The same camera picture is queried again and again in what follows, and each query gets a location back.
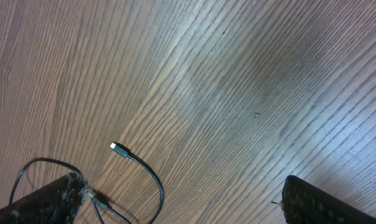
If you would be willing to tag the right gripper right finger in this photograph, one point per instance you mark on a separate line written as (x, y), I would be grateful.
(304, 203)

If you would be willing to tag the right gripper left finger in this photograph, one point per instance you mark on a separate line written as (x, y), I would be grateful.
(58, 202)

